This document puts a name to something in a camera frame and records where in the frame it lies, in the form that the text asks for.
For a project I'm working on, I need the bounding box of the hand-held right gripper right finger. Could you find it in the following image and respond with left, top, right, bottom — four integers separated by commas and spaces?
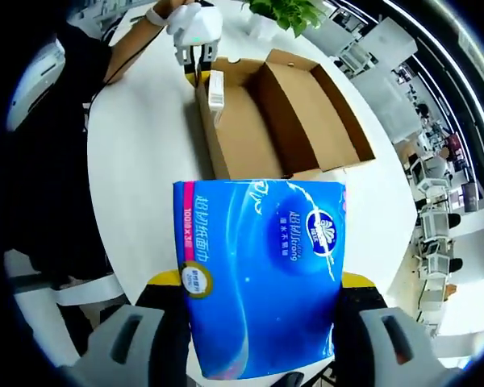
330, 272, 461, 387

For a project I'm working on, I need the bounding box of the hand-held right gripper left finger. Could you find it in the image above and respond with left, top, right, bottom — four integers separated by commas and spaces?
73, 270, 195, 387

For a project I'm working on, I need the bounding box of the brown cardboard shoe box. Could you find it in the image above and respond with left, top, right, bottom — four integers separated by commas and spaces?
193, 48, 377, 181

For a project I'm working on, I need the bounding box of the blue soft tissue pack item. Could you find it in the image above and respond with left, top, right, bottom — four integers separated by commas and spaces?
172, 179, 348, 381

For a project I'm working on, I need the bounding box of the person's left hand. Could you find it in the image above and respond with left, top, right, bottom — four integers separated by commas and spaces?
165, 2, 205, 48

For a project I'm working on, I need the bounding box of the white barcode carton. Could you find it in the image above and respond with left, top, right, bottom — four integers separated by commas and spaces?
207, 69, 226, 122

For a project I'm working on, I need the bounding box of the white wristband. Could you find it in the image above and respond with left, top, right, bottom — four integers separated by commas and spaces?
145, 6, 165, 26

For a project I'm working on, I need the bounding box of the green potted plant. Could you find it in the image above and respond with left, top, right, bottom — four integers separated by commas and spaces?
241, 0, 328, 41

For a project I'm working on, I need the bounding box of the group of white office chairs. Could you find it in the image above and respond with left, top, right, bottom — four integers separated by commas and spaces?
403, 152, 465, 315

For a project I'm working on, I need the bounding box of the white chest-worn device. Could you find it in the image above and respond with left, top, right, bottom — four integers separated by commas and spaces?
8, 38, 69, 133

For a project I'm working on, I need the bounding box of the white square column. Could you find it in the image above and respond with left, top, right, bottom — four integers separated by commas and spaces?
361, 18, 415, 56

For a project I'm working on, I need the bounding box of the person in black shirt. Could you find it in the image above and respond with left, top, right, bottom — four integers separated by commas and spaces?
0, 19, 114, 287

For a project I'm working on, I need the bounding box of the white partition panel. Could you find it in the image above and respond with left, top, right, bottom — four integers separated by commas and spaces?
348, 72, 423, 142

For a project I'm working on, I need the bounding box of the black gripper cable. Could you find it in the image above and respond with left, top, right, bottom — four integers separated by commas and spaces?
82, 23, 162, 134

